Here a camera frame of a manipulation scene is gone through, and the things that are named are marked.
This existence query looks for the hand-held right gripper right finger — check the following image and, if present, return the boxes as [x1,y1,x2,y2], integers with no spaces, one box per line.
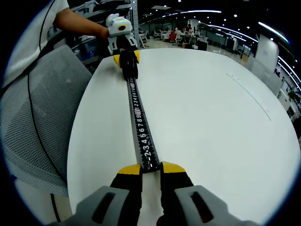
[157,161,258,226]

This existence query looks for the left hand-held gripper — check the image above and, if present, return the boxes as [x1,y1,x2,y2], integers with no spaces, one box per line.
[105,13,142,69]

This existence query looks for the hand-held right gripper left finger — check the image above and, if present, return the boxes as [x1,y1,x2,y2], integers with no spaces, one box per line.
[47,164,143,226]

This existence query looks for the black tape measure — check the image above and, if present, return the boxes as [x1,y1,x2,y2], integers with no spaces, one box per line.
[119,49,161,174]

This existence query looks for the person's left forearm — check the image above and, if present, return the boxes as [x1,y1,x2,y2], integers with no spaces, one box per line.
[53,2,110,42]

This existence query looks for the grey metal shelf rack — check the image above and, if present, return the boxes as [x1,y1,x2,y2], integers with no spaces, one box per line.
[70,0,141,66]

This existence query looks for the grey mesh chair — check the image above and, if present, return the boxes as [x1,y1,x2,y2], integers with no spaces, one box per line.
[0,44,94,197]

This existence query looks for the person's body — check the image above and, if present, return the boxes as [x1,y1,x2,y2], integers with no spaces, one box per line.
[1,0,71,88]

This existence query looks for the green potted plant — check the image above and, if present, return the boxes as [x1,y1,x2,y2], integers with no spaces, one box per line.
[287,89,298,102]

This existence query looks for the thin black cable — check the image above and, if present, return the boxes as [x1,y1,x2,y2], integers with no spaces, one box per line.
[26,0,68,183]

